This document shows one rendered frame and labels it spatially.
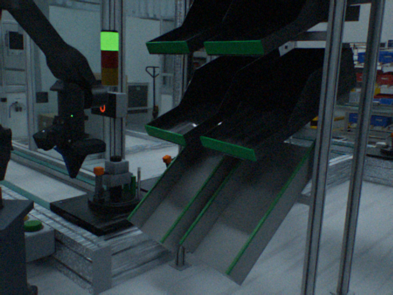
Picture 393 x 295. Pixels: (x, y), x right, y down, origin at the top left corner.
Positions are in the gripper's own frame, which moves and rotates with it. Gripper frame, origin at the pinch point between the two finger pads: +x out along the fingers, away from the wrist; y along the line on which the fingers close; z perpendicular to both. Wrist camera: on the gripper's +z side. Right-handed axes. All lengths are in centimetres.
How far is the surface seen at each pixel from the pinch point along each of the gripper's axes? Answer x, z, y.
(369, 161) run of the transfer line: 15, -129, 23
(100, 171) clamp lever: 2.9, -6.8, 1.0
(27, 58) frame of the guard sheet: -23, -26, -75
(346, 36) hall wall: -109, -1068, -391
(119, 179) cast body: 5.4, -11.5, 2.2
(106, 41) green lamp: -28.7, -22.0, -17.4
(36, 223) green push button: 12.4, 8.9, -0.5
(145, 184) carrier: 12.6, -29.2, -8.2
